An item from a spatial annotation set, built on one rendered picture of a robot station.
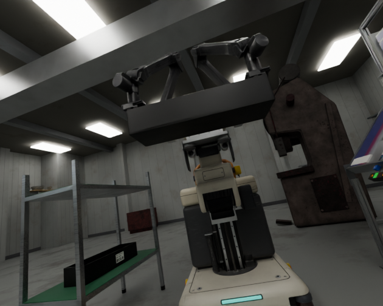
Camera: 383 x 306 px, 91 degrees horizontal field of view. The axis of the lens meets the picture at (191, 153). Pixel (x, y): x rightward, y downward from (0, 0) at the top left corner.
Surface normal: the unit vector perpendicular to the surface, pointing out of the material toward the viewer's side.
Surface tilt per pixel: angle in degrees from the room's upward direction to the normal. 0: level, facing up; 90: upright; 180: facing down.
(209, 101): 89
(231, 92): 89
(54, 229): 90
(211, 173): 98
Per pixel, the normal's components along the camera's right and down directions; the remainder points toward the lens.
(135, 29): -0.28, -0.18
